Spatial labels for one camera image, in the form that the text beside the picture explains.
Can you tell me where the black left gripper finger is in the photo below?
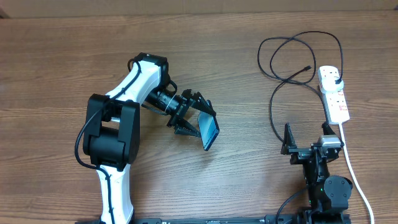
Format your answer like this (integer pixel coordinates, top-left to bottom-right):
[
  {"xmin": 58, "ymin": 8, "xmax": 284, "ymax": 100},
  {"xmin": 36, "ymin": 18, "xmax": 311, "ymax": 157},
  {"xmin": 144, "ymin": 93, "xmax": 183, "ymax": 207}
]
[
  {"xmin": 190, "ymin": 92, "xmax": 216, "ymax": 116},
  {"xmin": 174, "ymin": 119, "xmax": 201, "ymax": 138}
]

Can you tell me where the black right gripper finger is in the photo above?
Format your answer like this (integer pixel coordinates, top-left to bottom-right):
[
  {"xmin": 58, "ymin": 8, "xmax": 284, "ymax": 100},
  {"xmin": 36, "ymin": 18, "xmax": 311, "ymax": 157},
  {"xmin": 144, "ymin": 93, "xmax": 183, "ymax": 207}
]
[
  {"xmin": 280, "ymin": 123, "xmax": 297, "ymax": 155},
  {"xmin": 322, "ymin": 121, "xmax": 336, "ymax": 135}
]

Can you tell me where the Galaxy S24+ smartphone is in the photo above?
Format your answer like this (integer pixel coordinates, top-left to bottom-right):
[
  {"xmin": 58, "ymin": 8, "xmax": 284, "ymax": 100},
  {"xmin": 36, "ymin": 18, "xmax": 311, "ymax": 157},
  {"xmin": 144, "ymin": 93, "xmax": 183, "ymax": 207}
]
[{"xmin": 197, "ymin": 112, "xmax": 220, "ymax": 151}]

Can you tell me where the black USB charging cable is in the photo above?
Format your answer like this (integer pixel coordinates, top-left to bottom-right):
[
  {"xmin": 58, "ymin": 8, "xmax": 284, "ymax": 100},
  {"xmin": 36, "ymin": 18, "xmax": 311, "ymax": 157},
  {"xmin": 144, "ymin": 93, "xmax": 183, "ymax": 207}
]
[{"xmin": 257, "ymin": 30, "xmax": 344, "ymax": 143}]

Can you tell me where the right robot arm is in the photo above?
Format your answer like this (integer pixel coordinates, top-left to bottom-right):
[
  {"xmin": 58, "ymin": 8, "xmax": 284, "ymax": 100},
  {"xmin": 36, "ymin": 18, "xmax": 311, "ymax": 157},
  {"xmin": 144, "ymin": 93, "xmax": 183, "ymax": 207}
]
[{"xmin": 281, "ymin": 123, "xmax": 353, "ymax": 223}]

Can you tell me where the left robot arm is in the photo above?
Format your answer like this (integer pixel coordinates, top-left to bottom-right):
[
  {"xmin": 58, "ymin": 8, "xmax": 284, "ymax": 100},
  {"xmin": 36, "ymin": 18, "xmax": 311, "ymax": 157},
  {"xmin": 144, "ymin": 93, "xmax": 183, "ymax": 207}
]
[{"xmin": 75, "ymin": 52, "xmax": 220, "ymax": 223}]

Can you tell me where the white charger plug adapter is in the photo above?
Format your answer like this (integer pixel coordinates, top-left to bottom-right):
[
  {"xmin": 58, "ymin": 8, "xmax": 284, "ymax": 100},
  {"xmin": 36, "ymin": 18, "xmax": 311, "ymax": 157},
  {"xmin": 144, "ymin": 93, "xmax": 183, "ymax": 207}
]
[{"xmin": 320, "ymin": 77, "xmax": 344, "ymax": 94}]

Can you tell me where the white power strip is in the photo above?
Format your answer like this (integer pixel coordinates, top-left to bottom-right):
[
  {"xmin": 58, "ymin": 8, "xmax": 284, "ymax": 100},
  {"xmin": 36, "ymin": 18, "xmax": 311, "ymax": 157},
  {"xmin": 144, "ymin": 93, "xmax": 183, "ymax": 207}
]
[{"xmin": 317, "ymin": 65, "xmax": 350, "ymax": 125}]

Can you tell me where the white power strip cord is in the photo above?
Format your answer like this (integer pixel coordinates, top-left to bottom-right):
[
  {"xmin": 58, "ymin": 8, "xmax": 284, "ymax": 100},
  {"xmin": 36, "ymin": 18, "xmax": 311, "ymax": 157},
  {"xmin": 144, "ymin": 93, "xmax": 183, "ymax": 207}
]
[{"xmin": 338, "ymin": 123, "xmax": 375, "ymax": 224}]

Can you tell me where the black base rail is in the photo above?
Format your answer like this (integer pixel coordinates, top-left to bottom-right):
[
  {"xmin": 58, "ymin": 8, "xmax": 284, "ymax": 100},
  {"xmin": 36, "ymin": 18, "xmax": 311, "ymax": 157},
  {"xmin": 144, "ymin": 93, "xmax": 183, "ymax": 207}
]
[{"xmin": 74, "ymin": 214, "xmax": 352, "ymax": 224}]

